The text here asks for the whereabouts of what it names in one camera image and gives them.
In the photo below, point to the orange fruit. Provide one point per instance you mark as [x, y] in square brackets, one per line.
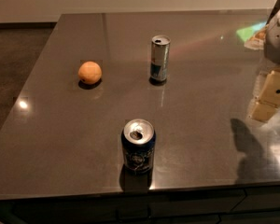
[90, 73]

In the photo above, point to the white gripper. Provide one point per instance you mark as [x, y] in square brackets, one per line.
[278, 39]

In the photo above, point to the dark cabinet drawers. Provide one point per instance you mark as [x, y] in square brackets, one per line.
[227, 206]

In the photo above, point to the silver blue energy drink can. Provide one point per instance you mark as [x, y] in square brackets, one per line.
[160, 48]

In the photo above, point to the dark blue pepsi can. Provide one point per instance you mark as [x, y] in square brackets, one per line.
[138, 140]

